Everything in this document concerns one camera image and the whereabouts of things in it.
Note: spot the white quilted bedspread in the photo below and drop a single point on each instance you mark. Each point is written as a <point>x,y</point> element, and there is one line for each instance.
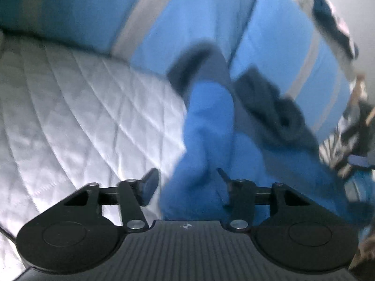
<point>73,108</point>

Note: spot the tan plush thing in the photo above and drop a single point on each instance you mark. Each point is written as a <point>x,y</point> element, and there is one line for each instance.
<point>360,90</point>

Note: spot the blue grey-striped cushion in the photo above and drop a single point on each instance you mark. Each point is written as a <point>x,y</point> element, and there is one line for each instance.
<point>281,44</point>
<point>175,14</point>

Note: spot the blue fleece garment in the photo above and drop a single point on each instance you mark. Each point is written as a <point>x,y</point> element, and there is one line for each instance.
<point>205,123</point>

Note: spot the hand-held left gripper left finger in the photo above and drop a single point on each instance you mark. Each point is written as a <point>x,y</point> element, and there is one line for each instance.
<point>149,182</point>

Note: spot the black brown cloth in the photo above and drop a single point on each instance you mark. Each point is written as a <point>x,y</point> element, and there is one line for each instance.
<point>360,128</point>

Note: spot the white navy cloth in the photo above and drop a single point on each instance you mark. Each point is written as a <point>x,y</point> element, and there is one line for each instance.
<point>325,14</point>

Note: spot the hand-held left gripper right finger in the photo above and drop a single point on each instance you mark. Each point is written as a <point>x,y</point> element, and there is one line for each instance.
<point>227,182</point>

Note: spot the black white striped cloth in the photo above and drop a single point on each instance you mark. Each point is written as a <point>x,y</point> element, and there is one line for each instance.
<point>334,140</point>

